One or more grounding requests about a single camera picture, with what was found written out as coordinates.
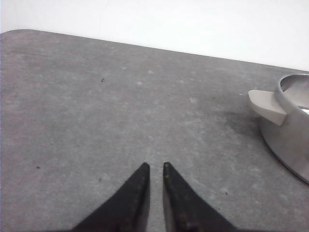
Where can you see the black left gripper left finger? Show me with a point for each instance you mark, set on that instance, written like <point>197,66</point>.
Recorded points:
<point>125,211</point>

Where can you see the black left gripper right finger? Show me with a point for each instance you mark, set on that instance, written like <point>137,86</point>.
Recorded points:
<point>184,210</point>

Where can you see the stainless steel pot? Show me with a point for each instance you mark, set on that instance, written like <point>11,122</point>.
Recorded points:
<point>284,121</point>

